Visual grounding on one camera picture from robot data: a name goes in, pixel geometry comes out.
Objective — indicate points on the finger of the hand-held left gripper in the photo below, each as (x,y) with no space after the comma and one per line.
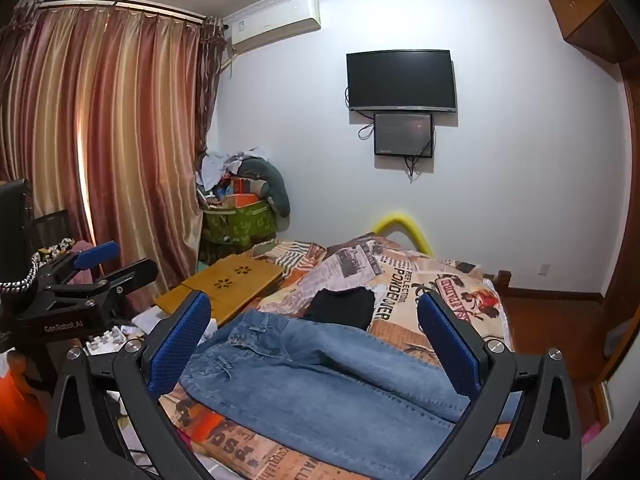
(132,272)
(97,254)

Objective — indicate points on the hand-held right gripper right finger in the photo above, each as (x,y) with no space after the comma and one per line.
(445,340)

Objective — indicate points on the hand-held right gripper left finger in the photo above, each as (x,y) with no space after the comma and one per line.
(180,345)

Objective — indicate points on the blue denim pants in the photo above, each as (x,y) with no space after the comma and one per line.
(325,375)

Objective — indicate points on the white cloth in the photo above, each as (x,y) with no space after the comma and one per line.
(147,322)

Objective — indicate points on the black mesh chair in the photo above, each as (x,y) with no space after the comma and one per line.
(50,227)

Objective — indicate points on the wooden lap desk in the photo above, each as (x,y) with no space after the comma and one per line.
(225,280)

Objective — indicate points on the orange cloth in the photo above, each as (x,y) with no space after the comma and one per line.
(20,405)

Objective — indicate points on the printed blanket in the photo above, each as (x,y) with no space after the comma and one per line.
(400,270)

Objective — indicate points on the black folded garment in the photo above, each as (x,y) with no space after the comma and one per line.
(340,307)

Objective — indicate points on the green fabric storage box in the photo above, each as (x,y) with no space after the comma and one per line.
(240,225)

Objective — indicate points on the striped brown curtain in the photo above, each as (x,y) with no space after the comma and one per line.
(125,135)

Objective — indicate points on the yellow foam tube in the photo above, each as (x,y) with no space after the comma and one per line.
(400,220)

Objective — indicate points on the pile of clothes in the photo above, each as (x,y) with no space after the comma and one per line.
(220,170)

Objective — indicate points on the orange box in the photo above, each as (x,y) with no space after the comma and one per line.
(250,187)

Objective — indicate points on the brown wooden door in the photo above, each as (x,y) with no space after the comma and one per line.
(622,235)

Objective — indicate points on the curtain rod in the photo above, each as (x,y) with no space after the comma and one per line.
(150,10)

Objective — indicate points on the white air conditioner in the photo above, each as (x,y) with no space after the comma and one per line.
(275,22)

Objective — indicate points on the brown wooden wardrobe cabinet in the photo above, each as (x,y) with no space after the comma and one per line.
(580,5)

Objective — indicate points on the wooden bed frame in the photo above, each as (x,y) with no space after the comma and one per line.
(502,280)

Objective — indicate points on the white wall socket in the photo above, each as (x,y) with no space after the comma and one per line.
(543,269)

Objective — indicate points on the black wall television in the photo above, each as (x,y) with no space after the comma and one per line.
(400,80)

